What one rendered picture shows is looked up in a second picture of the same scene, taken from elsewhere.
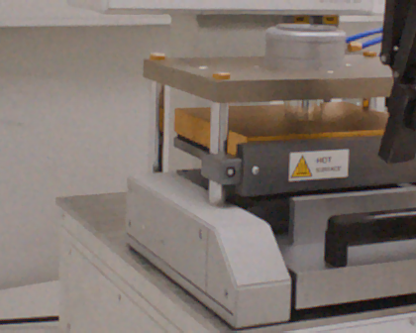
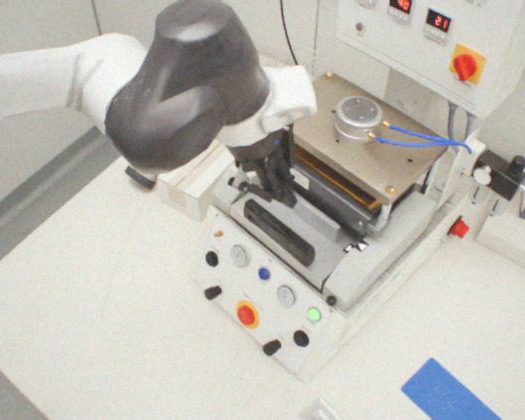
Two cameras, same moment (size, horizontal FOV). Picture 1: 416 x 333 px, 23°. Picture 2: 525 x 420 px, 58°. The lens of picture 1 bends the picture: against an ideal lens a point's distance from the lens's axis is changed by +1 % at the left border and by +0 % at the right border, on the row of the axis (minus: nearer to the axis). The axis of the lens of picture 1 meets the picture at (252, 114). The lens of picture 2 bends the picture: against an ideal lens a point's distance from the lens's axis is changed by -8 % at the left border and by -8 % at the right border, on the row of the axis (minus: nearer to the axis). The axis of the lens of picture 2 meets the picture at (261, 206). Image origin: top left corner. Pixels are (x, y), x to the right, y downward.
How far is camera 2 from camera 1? 1.01 m
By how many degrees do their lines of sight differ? 72
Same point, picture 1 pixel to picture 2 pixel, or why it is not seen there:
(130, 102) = not seen: hidden behind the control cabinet
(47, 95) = not seen: hidden behind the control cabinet
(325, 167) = (298, 179)
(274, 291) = (223, 204)
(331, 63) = (346, 136)
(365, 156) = (317, 189)
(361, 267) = (253, 225)
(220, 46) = (400, 81)
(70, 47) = not seen: hidden behind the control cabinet
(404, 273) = (270, 243)
